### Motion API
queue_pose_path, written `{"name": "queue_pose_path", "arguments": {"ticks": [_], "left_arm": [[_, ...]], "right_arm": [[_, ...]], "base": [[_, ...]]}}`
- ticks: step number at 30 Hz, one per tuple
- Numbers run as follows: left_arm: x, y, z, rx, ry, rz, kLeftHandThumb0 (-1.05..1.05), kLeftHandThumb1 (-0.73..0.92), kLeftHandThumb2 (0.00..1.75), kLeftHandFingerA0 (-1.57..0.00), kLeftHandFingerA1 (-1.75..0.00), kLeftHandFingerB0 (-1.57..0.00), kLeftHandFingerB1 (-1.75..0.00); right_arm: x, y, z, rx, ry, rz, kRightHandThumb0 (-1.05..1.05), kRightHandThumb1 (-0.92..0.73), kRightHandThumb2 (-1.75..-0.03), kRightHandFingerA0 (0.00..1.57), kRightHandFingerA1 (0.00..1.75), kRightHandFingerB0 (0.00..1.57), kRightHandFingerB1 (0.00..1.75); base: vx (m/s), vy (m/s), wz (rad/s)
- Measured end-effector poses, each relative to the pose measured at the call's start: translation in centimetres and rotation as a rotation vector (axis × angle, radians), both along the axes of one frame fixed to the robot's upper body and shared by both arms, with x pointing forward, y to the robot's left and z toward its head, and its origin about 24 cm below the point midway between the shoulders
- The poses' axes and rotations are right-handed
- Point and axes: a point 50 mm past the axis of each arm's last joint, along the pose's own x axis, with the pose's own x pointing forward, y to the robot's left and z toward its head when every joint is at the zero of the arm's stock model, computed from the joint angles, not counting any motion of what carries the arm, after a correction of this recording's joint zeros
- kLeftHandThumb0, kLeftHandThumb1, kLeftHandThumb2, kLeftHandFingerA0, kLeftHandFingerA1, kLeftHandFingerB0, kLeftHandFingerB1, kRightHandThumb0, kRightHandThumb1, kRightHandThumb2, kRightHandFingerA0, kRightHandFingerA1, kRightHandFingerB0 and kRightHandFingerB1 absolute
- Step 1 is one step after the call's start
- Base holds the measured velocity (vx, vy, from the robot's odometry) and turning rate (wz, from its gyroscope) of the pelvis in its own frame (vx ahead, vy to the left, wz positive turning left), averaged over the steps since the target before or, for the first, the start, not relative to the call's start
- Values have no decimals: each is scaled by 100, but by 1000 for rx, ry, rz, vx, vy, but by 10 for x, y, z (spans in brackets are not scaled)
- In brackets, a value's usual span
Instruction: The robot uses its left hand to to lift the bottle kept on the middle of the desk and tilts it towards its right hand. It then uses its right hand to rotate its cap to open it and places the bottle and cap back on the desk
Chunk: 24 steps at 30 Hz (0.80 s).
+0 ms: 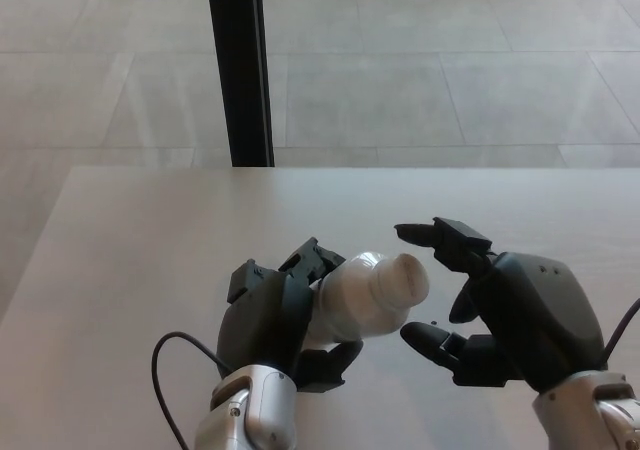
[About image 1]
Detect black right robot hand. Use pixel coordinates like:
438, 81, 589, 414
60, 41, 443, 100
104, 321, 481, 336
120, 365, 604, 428
393, 216, 609, 396

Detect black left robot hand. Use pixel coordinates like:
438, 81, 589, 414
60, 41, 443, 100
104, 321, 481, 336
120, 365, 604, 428
216, 237, 365, 395

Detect clear plastic bottle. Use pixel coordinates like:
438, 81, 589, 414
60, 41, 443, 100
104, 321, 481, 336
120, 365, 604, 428
299, 250, 416, 349

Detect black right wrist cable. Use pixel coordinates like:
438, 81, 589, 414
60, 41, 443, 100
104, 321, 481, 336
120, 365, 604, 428
602, 297, 640, 367

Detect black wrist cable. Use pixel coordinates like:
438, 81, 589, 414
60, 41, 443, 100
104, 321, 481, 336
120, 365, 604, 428
602, 297, 640, 367
151, 332, 236, 450

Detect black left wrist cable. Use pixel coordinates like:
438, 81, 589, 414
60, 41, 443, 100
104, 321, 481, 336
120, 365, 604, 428
151, 332, 236, 450

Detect black vertical post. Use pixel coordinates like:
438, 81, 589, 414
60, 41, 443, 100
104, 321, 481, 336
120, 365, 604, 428
205, 0, 276, 168

